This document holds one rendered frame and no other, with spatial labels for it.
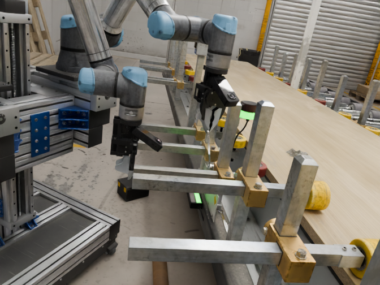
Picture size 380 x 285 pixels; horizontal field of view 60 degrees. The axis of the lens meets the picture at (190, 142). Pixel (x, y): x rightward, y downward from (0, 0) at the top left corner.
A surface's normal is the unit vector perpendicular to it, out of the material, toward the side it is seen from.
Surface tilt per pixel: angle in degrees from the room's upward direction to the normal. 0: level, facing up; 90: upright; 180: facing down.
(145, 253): 90
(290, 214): 90
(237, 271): 0
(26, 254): 0
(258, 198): 90
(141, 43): 90
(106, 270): 0
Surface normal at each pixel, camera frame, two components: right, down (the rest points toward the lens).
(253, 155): 0.13, 0.38
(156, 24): -0.74, 0.15
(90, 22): 0.42, 0.27
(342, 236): 0.15, -0.92
